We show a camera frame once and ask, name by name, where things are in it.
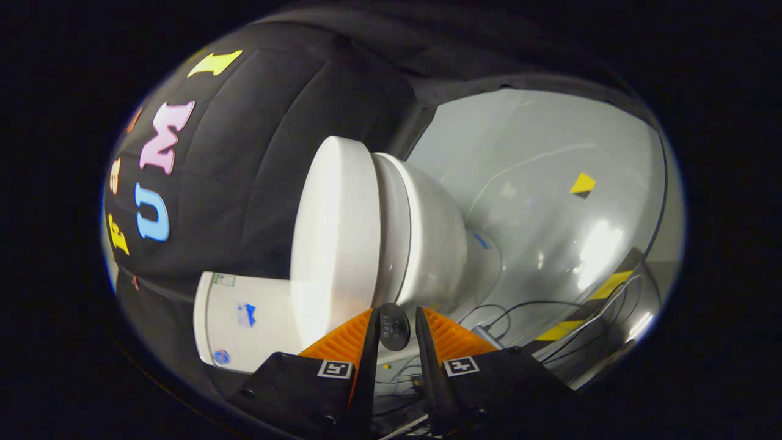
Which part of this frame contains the white toilet seat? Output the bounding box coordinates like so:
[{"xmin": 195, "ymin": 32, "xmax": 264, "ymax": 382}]
[{"xmin": 371, "ymin": 153, "xmax": 411, "ymax": 306}]

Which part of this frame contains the yellow floor tape mark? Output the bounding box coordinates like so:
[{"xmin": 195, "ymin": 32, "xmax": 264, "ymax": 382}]
[{"xmin": 570, "ymin": 172, "xmax": 597, "ymax": 199}]

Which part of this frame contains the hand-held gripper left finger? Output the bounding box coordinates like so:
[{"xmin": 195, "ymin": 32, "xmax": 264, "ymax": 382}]
[{"xmin": 229, "ymin": 307, "xmax": 381, "ymax": 440}]

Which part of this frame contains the black cable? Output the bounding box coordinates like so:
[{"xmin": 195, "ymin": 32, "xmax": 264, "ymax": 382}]
[{"xmin": 458, "ymin": 275, "xmax": 648, "ymax": 367}]

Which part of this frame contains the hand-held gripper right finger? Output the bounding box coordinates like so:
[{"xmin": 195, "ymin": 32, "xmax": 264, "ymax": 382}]
[{"xmin": 415, "ymin": 306, "xmax": 575, "ymax": 438}]

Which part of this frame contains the small grey box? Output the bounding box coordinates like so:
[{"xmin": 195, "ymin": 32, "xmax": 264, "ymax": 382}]
[{"xmin": 473, "ymin": 324, "xmax": 505, "ymax": 349}]

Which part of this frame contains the dark round lid tab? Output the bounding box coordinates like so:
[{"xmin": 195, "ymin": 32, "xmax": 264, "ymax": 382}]
[{"xmin": 379, "ymin": 302, "xmax": 411, "ymax": 352}]

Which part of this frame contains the yellow black hazard tape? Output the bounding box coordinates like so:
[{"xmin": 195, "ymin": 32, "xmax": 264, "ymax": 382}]
[{"xmin": 536, "ymin": 247, "xmax": 642, "ymax": 343}]

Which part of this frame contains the black backdrop cloth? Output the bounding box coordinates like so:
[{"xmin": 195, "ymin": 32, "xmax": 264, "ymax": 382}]
[{"xmin": 101, "ymin": 9, "xmax": 648, "ymax": 398}]

